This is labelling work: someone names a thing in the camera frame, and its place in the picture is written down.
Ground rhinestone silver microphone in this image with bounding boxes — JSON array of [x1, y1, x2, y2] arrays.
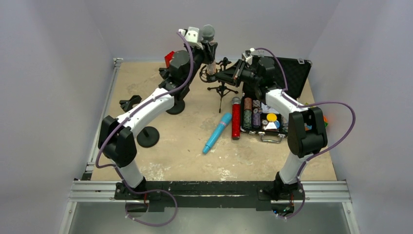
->
[[202, 24, 218, 76]]

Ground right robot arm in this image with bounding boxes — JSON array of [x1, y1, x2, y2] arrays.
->
[[215, 56, 328, 200]]

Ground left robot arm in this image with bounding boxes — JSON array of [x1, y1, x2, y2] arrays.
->
[[98, 40, 218, 194]]

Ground red glitter microphone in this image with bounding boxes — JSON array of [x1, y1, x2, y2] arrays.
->
[[231, 97, 241, 140]]

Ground red toy block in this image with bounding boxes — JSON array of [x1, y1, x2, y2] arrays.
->
[[164, 51, 175, 68]]

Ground blue toy microphone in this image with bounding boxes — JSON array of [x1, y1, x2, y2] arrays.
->
[[202, 113, 232, 155]]

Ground black poker chip case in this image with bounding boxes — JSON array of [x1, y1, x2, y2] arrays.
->
[[240, 55, 312, 138]]

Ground green orange toy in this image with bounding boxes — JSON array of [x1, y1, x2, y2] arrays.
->
[[305, 115, 329, 130]]

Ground black tripod shock mount stand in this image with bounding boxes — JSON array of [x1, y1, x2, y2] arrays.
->
[[199, 57, 239, 113]]

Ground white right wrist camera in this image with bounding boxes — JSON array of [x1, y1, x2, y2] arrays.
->
[[241, 48, 255, 65]]

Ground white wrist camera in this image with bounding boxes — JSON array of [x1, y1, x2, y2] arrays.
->
[[241, 48, 255, 65], [178, 27, 204, 49]]

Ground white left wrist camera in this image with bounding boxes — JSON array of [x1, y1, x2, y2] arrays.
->
[[178, 27, 204, 49]]

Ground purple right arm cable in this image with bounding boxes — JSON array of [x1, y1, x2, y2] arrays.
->
[[253, 47, 357, 220]]

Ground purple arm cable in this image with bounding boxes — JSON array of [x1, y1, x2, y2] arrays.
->
[[253, 47, 357, 220], [95, 30, 195, 195]]

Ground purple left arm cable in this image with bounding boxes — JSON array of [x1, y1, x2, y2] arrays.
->
[[95, 30, 195, 195]]

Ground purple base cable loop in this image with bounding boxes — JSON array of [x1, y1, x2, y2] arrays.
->
[[125, 189, 178, 228]]

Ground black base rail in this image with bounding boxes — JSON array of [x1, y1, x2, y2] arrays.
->
[[114, 179, 304, 215]]

